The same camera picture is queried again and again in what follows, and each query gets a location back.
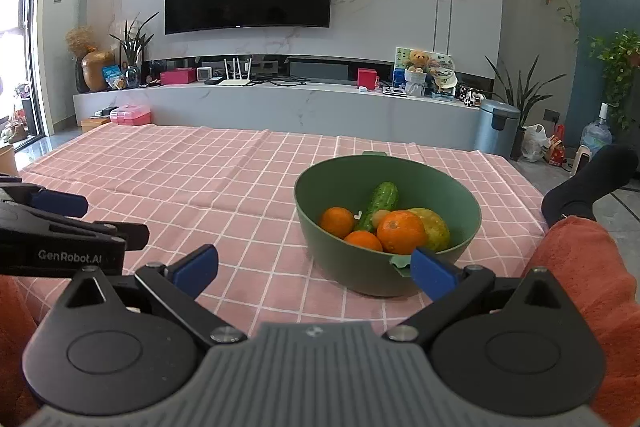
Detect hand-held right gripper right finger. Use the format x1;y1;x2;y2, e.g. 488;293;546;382
382;247;568;351

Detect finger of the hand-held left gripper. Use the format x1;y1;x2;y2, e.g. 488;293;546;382
0;202;150;252
0;174;90;219

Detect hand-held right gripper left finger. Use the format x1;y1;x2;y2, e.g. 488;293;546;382
64;243;249;350

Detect speckled orange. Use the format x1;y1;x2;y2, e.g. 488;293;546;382
376;210;428;255

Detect small orange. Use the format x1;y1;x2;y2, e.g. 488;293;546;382
344;230;385;253

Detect green colander bowl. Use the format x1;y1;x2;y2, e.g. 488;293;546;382
294;151;482;298

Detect yellow-green round fruit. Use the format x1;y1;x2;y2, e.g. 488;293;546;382
405;207;452;253

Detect person's left leg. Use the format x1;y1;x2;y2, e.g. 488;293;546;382
0;274;68;427

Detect person's leg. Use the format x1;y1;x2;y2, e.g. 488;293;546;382
0;274;68;427
525;144;640;415

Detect brown boots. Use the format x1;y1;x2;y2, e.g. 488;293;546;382
0;121;28;144

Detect pink checked tablecloth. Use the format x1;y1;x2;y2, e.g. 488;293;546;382
15;124;548;338

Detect green cucumber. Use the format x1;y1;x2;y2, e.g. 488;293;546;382
354;182;400;232

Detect pink plastic storage box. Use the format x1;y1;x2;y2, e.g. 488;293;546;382
110;104;152;126

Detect blue snack bag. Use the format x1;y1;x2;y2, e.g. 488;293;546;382
102;64;126;90

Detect brown round vase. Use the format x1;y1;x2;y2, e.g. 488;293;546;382
81;49;117;92

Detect person's right leg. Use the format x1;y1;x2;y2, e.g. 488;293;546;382
525;144;640;415

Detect blue-grey pedal trash bin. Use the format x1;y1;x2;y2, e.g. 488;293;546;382
472;101;521;158

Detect flat pink box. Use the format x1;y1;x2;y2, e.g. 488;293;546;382
160;68;197;85

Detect white plastic bag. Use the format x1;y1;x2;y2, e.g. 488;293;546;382
520;123;551;162

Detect plant in glass vase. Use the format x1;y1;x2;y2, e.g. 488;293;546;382
109;12;160;88

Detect black and white checkered figure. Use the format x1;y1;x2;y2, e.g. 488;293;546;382
459;86;485;108

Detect white router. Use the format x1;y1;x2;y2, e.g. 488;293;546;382
220;57;252;88

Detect small white heater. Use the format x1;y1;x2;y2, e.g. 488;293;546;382
572;146;596;172

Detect teddy bear bouquet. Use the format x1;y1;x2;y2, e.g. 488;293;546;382
404;49;432;96

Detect potted snake plant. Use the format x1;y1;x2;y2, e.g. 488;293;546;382
485;54;551;158

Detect red box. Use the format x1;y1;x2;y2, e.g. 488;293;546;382
357;68;381;92

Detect blue water jug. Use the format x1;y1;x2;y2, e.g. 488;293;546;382
580;103;613;158

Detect green leafy plant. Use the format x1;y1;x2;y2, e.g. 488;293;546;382
587;29;640;132

